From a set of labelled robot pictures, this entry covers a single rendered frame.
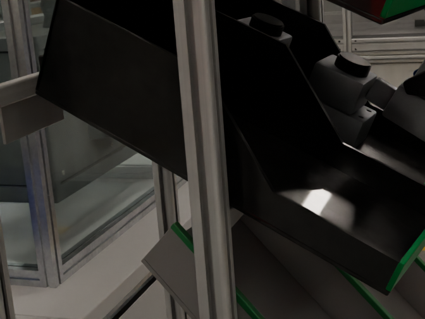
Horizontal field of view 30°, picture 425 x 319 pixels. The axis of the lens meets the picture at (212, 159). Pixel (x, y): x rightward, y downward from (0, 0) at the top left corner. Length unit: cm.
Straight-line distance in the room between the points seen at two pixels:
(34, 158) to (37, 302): 24
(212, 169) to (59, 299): 91
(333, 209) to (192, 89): 14
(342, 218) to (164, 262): 13
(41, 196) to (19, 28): 28
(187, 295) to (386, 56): 386
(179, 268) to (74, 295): 82
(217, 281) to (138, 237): 110
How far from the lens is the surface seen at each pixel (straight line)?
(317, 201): 55
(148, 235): 160
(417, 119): 66
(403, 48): 435
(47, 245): 138
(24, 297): 139
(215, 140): 47
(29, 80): 62
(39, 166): 134
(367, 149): 70
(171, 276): 56
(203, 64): 46
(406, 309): 80
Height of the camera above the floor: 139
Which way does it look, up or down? 14 degrees down
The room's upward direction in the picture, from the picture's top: 4 degrees counter-clockwise
